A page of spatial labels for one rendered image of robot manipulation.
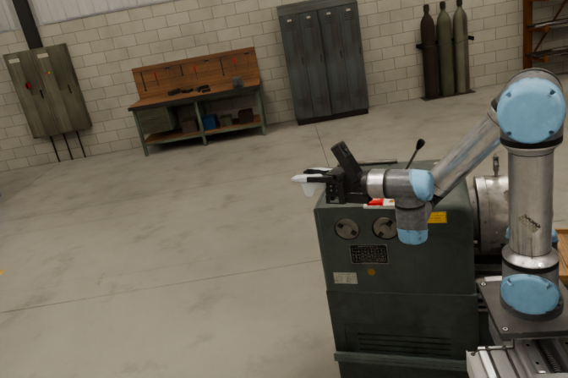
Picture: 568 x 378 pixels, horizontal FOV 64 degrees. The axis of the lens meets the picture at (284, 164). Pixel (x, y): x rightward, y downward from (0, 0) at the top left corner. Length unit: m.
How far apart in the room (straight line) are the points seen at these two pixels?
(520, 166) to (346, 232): 0.93
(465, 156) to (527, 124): 0.25
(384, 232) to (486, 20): 7.42
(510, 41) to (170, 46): 5.98
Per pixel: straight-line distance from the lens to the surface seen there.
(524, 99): 0.99
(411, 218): 1.16
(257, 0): 8.19
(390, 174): 1.15
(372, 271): 1.92
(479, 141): 1.19
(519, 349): 1.39
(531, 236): 1.13
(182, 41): 8.36
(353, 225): 1.83
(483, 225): 1.91
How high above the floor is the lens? 2.03
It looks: 19 degrees down
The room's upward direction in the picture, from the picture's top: 11 degrees counter-clockwise
